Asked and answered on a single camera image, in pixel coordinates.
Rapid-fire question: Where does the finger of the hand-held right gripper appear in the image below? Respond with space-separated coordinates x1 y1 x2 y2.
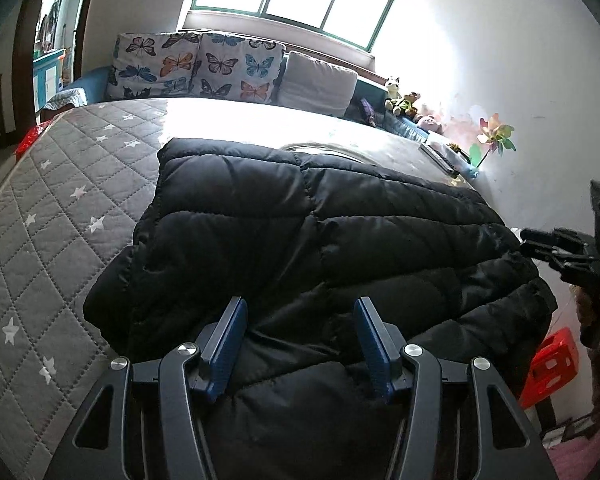
519 228 583 250
521 245 593 273

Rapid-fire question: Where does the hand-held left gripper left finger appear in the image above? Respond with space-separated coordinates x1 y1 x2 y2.
45 296 248 480

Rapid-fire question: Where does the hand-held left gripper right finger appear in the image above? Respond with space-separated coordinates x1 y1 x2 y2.
354 296 548 480

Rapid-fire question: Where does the black puffer jacket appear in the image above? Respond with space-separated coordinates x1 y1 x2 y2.
82 137 558 480

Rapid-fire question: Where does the person's right hand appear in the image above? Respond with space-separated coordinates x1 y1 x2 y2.
575 285 600 351

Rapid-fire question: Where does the red plastic stool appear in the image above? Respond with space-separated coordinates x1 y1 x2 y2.
517 327 580 411

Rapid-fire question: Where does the colourful pinwheel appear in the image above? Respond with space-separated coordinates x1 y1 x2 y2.
467 112 517 173

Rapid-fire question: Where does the long grey box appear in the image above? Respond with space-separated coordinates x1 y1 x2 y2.
417 142 461 176

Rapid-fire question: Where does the pink plush toy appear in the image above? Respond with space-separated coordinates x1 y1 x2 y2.
417 114 446 136

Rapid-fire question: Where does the brown plush bear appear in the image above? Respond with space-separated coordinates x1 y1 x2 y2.
392 92 422 118

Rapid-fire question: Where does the person's pink clothing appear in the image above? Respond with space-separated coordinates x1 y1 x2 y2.
545 422 600 480

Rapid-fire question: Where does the black and white plush dog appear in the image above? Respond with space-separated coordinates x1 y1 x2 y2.
384 76 402 111

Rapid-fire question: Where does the grey star quilted mattress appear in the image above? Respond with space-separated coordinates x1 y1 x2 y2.
0 97 486 461

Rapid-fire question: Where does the plain grey pillow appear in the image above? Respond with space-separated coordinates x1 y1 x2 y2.
277 51 359 116

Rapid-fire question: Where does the butterfly print pillow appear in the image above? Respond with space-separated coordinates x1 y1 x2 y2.
105 32 201 101
192 32 287 105

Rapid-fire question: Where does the grey striped cloth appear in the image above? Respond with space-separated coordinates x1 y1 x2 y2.
39 92 88 113

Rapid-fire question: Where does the blue sofa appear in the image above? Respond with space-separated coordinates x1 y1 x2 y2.
55 62 431 133

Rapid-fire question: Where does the blue cabinet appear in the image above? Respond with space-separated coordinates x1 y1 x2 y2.
32 47 68 111

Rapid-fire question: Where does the brown wooden door frame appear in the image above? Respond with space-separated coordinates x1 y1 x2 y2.
17 0 103 126

